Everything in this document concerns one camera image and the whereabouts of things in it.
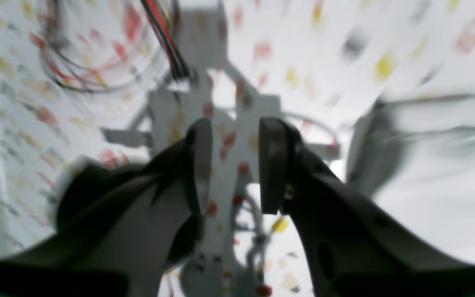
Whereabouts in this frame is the image-right left gripper dark left finger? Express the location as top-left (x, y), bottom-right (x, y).
top-left (0, 118), bottom-right (212, 297)

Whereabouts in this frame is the image-right left gripper white right finger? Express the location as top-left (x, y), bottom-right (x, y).
top-left (259, 117), bottom-right (475, 297)

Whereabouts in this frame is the white T-shirt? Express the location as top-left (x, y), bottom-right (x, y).
top-left (346, 93), bottom-right (475, 264)

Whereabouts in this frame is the terrazzo pattern table cloth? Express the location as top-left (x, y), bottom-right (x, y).
top-left (0, 0), bottom-right (475, 297)

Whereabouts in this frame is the red black wire bundle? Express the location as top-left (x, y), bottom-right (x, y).
top-left (31, 0), bottom-right (193, 95)

